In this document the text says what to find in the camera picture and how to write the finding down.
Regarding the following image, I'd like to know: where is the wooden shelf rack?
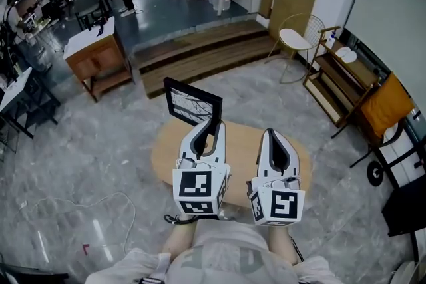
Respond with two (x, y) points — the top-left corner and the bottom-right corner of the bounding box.
(302, 25), (384, 129)

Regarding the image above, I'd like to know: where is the white round stool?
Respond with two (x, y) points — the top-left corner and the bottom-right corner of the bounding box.
(392, 261), (426, 284)

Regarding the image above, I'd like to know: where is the wooden cabinet with white top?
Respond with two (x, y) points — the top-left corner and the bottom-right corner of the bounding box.
(63, 16), (136, 104)

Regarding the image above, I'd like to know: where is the black box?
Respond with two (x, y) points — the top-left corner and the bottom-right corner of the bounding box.
(381, 176), (426, 238)

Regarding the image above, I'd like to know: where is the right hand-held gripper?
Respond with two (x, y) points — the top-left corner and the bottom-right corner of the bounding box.
(245, 128), (306, 227)

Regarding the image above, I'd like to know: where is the small wooden board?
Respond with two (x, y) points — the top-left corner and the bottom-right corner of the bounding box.
(258, 0), (276, 19)

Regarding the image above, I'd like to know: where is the wooden coffee table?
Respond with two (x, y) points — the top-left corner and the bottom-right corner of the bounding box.
(151, 117), (313, 211)

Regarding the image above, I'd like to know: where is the black framed picture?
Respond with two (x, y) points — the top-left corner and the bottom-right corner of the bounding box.
(163, 76), (224, 136)

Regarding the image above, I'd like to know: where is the person's right forearm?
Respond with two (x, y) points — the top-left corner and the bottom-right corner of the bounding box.
(268, 225), (301, 265)

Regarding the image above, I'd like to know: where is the grey and black harness strap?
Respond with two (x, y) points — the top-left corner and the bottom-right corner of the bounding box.
(137, 253), (171, 284)

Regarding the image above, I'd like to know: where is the white table with black legs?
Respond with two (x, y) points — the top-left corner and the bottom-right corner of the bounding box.
(0, 66), (63, 141)

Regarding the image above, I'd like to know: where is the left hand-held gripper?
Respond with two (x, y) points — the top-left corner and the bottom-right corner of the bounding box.
(172, 118), (232, 217)

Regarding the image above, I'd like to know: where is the large wooden board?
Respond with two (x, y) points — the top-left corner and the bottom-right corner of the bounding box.
(268, 0), (318, 41)

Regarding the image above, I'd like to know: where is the gold wire chair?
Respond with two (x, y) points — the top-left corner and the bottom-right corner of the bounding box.
(264, 13), (322, 84)

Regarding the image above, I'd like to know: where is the wooden step platform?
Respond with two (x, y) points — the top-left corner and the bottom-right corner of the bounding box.
(132, 19), (282, 100)

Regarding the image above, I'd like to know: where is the black metal cart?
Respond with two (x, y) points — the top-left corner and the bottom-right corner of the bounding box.
(367, 129), (426, 191)

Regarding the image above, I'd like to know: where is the person's left forearm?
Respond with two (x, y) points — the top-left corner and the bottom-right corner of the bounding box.
(162, 219), (199, 259)

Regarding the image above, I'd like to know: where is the white floor cable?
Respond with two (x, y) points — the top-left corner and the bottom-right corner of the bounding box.
(19, 192), (138, 254)

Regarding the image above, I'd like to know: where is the person's white shirt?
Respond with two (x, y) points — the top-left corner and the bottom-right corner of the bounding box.
(85, 217), (337, 284)

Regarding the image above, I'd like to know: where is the black cart wheel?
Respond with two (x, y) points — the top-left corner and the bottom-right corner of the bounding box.
(366, 159), (387, 188)

